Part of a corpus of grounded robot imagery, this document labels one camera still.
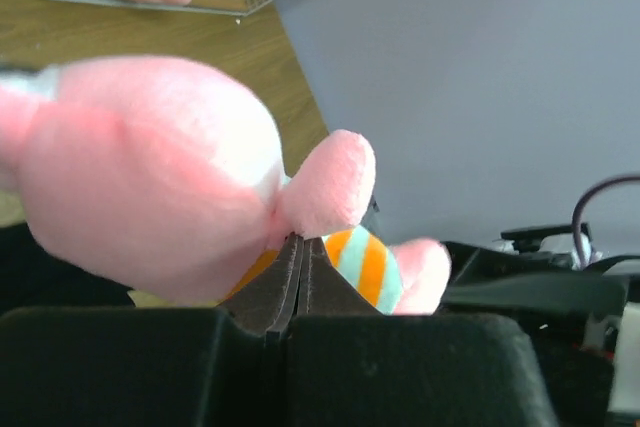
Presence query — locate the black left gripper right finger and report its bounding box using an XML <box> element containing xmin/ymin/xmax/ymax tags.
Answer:
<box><xmin>287</xmin><ymin>237</ymin><xmax>557</xmax><ymax>426</ymax></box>

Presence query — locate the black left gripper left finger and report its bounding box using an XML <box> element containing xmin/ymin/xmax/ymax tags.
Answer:
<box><xmin>1</xmin><ymin>236</ymin><xmax>304</xmax><ymax>426</ymax></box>

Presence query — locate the pink plush striped hat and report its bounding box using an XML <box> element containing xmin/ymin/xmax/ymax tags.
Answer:
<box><xmin>1</xmin><ymin>55</ymin><xmax>451</xmax><ymax>315</ymax></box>

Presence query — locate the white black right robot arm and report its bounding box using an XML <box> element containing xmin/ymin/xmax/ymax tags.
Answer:
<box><xmin>441</xmin><ymin>224</ymin><xmax>639</xmax><ymax>426</ymax></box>

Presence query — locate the black t-shirt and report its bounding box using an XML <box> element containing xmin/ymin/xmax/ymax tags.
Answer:
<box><xmin>0</xmin><ymin>223</ymin><xmax>134</xmax><ymax>314</ymax></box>

